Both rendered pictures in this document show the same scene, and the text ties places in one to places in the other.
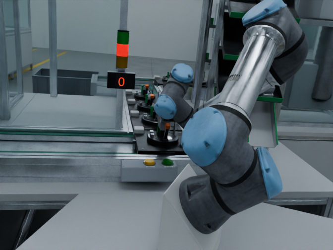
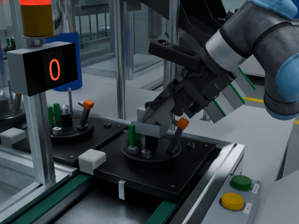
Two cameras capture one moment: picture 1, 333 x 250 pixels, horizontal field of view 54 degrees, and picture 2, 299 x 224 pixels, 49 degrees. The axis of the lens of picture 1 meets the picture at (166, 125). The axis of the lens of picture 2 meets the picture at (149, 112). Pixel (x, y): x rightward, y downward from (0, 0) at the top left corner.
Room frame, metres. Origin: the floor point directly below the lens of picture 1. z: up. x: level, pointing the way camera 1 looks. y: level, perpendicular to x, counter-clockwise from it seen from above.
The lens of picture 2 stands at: (0.90, 0.54, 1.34)
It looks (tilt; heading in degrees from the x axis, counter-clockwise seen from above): 21 degrees down; 310
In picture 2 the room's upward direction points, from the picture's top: straight up
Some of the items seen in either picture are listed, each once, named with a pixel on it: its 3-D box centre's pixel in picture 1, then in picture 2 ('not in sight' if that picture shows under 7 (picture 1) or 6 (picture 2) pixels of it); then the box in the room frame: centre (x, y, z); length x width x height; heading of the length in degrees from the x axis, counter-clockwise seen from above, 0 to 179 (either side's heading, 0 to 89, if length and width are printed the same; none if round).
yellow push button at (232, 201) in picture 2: (149, 162); (232, 202); (1.11, 0.05, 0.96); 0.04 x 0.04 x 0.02
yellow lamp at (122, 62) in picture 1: (122, 61); (37, 19); (1.42, 0.22, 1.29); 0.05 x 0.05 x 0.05
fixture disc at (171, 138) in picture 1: (162, 138); (151, 150); (1.34, 0.01, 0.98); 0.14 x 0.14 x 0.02
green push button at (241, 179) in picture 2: (167, 162); (241, 184); (1.13, -0.02, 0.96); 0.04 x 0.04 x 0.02
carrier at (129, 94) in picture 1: (144, 91); not in sight; (2.07, 0.16, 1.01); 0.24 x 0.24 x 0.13; 12
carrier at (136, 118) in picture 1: (155, 113); (66, 117); (1.59, 0.06, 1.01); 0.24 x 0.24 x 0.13; 12
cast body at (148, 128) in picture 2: (164, 120); (147, 117); (1.35, 0.01, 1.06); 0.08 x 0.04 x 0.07; 11
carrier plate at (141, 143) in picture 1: (162, 142); (151, 157); (1.34, 0.01, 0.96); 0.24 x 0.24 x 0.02; 12
